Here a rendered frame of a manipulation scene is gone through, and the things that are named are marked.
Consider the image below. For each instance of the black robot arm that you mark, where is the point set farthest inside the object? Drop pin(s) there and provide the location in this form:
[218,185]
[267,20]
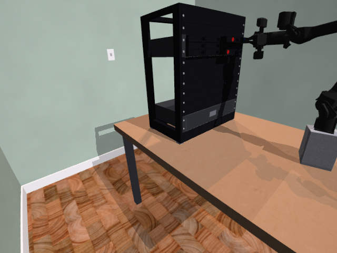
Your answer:
[326,103]

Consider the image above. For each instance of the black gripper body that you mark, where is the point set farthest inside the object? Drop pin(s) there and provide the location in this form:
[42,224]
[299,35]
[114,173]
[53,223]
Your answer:
[262,23]

